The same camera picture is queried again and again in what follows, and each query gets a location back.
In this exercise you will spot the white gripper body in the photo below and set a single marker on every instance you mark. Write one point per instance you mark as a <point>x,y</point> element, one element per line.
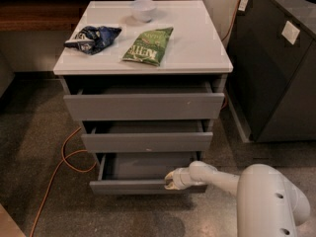
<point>180,179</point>

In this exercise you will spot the grey bottom drawer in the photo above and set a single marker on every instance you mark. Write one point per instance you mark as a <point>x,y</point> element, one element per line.
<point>140,173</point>

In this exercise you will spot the grey drawer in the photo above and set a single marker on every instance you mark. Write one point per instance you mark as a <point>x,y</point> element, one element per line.
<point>146,136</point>
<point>140,173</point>
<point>190,101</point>

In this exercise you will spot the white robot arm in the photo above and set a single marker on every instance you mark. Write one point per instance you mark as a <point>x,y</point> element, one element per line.
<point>268,203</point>

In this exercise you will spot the grey middle drawer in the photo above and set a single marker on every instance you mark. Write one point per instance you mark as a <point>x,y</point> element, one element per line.
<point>146,136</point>

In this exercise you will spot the grey top drawer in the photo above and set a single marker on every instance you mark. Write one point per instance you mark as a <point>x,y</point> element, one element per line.
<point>190,101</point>

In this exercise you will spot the grey three-drawer cabinet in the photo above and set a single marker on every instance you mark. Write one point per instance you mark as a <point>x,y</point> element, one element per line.
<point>194,52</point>

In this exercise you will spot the dark grey bin cabinet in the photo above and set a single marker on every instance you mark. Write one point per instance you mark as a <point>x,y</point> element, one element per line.
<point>273,83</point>

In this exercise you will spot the green chip bag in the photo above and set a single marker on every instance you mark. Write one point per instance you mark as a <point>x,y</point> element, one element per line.
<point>149,47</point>

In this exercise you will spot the blue chip bag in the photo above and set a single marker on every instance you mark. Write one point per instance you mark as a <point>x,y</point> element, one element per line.
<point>92,40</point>

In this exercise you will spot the white bowl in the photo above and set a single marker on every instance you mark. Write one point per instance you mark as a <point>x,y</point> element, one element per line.
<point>143,10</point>

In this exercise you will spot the white label sticker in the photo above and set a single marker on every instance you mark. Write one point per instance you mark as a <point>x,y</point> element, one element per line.
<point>290,32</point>

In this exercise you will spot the wooden bench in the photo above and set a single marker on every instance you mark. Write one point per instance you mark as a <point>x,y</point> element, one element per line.
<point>42,15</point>

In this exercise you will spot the white cable tag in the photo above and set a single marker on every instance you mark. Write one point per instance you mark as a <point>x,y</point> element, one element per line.
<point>243,5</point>

